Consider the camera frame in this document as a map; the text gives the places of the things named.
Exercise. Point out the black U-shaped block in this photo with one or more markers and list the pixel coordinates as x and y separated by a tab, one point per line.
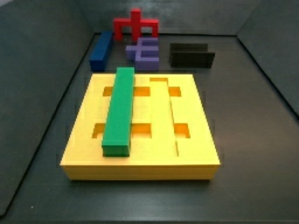
190	55

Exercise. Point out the blue long block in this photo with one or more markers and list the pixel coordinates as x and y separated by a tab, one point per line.
100	53

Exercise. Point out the yellow slotted board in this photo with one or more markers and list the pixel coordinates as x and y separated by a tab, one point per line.
171	141

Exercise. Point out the purple E-shaped block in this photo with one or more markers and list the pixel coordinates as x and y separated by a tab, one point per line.
144	54

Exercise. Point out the green long block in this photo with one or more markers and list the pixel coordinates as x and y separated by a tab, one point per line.
115	142

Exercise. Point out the red cross-shaped block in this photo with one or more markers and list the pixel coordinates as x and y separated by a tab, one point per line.
135	22

